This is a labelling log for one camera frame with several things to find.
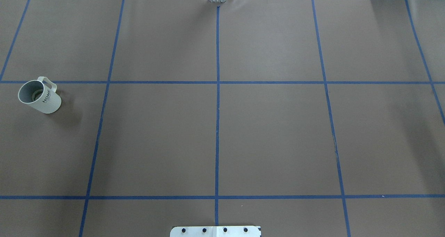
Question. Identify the white mug with handle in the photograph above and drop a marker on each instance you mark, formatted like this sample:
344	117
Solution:
40	94

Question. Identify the brown table mat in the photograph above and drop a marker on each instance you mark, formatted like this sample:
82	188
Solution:
307	118

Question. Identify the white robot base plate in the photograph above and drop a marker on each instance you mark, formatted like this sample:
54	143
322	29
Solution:
216	231

